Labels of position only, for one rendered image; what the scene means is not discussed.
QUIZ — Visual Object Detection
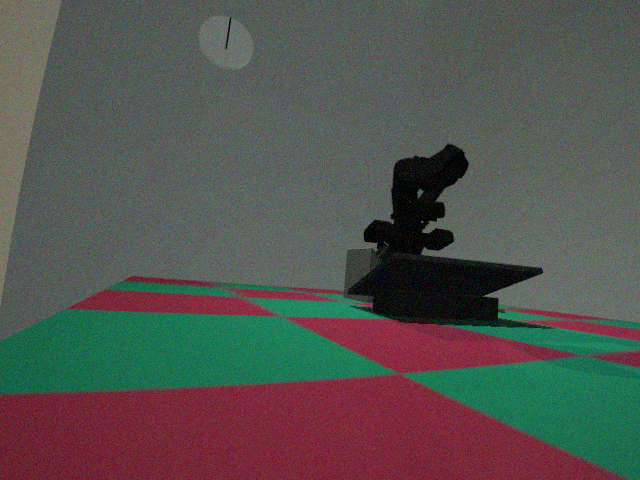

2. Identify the grey switch panel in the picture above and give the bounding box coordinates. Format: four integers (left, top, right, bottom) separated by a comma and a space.
348, 252, 543, 321

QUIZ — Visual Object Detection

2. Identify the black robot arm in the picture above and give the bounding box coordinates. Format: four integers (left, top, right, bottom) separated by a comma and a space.
376, 144, 468, 261

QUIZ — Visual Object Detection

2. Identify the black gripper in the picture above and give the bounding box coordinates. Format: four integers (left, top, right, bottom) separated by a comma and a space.
364, 201, 454, 255

